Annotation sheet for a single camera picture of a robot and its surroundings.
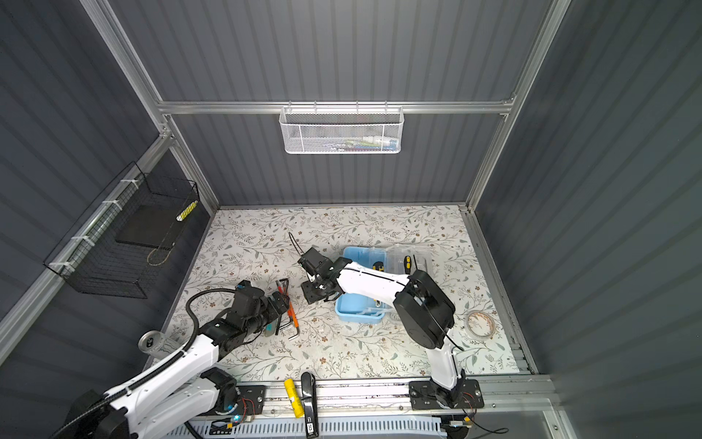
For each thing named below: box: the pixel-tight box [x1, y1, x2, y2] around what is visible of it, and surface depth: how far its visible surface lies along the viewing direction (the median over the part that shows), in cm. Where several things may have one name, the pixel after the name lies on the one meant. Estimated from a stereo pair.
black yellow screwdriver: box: [404, 255, 413, 275], surface depth 90 cm
